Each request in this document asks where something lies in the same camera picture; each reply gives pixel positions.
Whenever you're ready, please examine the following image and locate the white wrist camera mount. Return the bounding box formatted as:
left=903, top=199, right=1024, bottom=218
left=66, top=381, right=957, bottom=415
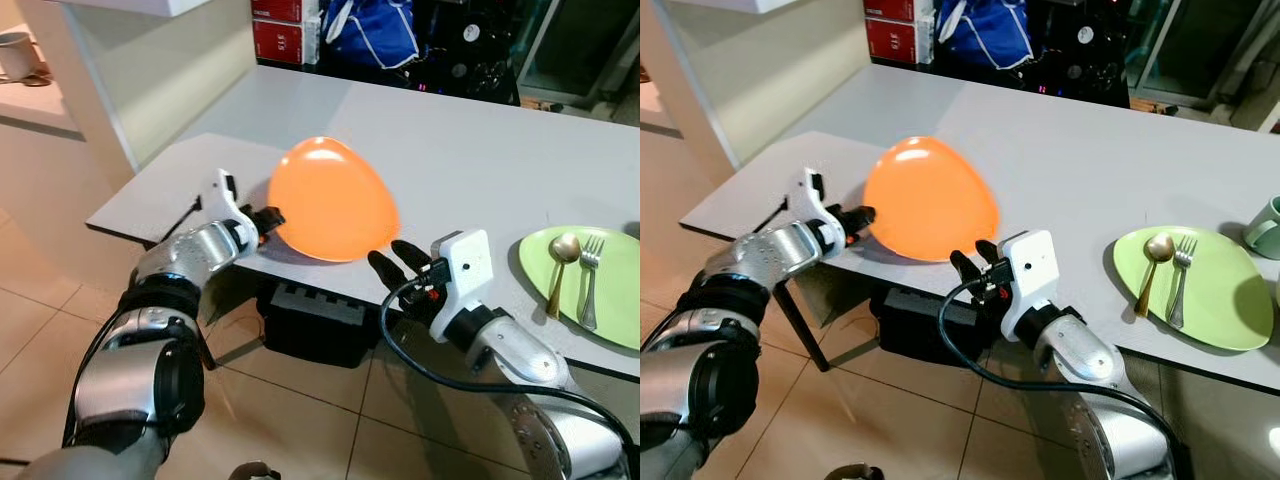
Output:
left=795, top=167, right=851, bottom=241
left=995, top=230, right=1059, bottom=319
left=198, top=168, right=259, bottom=246
left=428, top=229, right=494, bottom=319

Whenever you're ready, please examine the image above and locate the white support pillar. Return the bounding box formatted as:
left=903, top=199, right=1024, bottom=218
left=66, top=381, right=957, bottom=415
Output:
left=640, top=0, right=866, bottom=186
left=20, top=0, right=256, bottom=186

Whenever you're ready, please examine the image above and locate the blue bag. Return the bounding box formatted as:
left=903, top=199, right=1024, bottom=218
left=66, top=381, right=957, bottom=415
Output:
left=935, top=0, right=1036, bottom=71
left=320, top=0, right=421, bottom=71

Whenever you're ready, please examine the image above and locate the green cup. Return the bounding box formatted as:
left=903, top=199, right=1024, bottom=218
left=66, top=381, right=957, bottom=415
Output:
left=1244, top=195, right=1280, bottom=261

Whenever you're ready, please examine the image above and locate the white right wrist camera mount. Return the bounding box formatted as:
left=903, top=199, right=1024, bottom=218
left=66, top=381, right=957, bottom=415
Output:
left=995, top=230, right=1059, bottom=319
left=428, top=229, right=494, bottom=319

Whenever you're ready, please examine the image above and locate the light grey table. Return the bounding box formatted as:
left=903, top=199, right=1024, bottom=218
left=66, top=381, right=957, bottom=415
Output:
left=678, top=65, right=1280, bottom=396
left=85, top=65, right=641, bottom=381

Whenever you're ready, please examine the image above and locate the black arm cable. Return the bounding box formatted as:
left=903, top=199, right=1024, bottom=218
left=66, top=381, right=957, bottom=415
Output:
left=752, top=198, right=801, bottom=236
left=937, top=278, right=1191, bottom=471
left=379, top=280, right=641, bottom=456
left=160, top=198, right=204, bottom=241

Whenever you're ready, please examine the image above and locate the gold spoon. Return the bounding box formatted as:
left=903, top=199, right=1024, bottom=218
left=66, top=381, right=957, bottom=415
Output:
left=545, top=233, right=582, bottom=321
left=1134, top=233, right=1177, bottom=319

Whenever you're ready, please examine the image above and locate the black plastic crate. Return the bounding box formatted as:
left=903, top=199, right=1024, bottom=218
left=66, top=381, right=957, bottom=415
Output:
left=868, top=285, right=976, bottom=369
left=255, top=280, right=381, bottom=369

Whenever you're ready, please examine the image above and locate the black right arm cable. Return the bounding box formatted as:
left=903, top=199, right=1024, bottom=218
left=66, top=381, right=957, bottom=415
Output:
left=937, top=278, right=1191, bottom=471
left=379, top=280, right=641, bottom=456

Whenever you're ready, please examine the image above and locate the green plate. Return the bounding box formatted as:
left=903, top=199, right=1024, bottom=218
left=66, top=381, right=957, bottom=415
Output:
left=518, top=226, right=641, bottom=351
left=1113, top=225, right=1275, bottom=353

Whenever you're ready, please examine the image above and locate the black electronics rack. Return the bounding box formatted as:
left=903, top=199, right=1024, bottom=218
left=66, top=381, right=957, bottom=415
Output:
left=1030, top=0, right=1136, bottom=106
left=415, top=0, right=521, bottom=106

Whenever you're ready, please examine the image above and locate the glass sliding door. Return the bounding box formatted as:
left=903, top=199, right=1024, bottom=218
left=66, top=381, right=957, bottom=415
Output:
left=1130, top=0, right=1280, bottom=111
left=520, top=0, right=641, bottom=101

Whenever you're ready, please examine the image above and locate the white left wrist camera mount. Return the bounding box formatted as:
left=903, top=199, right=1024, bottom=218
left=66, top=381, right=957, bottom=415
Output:
left=795, top=167, right=851, bottom=241
left=198, top=168, right=259, bottom=246

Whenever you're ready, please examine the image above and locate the silver fork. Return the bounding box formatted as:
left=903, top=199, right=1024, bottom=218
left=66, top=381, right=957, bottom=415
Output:
left=1165, top=236, right=1199, bottom=331
left=577, top=236, right=605, bottom=331

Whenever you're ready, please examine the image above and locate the orange plastic plate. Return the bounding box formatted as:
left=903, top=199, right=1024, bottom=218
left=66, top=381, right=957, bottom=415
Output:
left=267, top=136, right=402, bottom=264
left=862, top=136, right=1001, bottom=263

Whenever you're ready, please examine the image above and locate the grey cup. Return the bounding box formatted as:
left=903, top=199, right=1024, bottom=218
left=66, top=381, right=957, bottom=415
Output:
left=0, top=30, right=39, bottom=83

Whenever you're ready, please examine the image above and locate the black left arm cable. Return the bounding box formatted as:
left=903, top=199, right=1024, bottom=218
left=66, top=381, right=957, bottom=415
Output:
left=752, top=198, right=801, bottom=236
left=160, top=198, right=204, bottom=241

